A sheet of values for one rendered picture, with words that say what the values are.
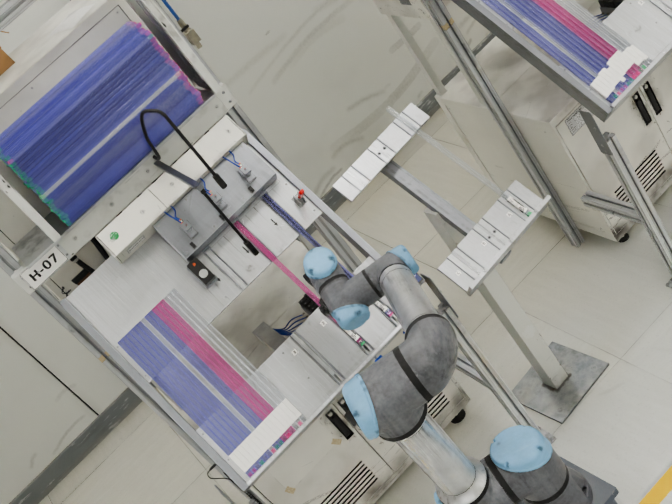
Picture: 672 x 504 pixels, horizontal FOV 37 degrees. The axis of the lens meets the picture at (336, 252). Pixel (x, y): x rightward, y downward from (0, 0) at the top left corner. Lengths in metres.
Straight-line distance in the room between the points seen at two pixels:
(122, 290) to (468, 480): 1.14
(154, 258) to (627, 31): 1.51
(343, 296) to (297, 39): 2.50
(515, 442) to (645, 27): 1.44
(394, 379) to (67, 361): 2.83
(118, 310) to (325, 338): 0.56
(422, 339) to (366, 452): 1.38
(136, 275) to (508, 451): 1.16
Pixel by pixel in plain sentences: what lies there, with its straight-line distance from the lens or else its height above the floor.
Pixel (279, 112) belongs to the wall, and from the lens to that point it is 4.54.
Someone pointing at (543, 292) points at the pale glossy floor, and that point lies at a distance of 3.62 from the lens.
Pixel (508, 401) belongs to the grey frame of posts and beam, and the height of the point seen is 0.23.
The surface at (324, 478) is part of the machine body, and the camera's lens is 3.15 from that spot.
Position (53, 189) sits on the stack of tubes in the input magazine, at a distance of 2.67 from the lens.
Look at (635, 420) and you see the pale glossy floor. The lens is 3.10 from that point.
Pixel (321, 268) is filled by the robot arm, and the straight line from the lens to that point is 2.20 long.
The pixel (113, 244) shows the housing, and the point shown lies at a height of 1.28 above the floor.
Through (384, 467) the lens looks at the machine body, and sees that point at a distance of 3.25.
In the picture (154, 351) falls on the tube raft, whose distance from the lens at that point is 2.70.
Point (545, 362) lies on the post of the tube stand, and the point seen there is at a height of 0.13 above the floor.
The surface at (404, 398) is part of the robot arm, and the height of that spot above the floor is 1.14.
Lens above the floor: 2.31
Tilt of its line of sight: 31 degrees down
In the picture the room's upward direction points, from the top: 38 degrees counter-clockwise
